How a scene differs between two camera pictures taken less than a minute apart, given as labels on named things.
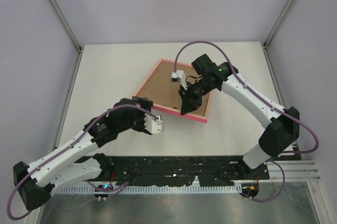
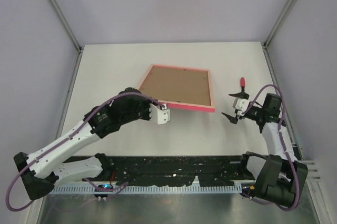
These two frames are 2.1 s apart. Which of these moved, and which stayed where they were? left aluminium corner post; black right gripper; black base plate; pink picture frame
Moved: pink picture frame; black right gripper
Stayed: left aluminium corner post; black base plate
